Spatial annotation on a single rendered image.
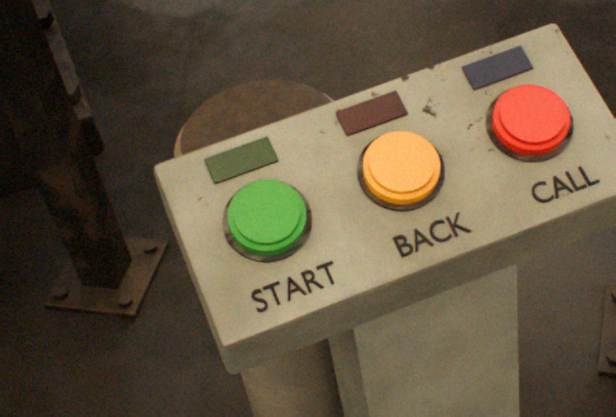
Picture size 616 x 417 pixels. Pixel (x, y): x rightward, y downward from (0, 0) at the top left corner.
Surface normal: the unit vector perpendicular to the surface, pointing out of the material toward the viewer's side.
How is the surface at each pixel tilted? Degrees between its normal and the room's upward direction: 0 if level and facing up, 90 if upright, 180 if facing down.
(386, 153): 20
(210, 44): 0
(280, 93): 0
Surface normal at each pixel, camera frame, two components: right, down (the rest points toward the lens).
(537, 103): 0.00, -0.45
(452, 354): 0.35, 0.62
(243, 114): -0.14, -0.70
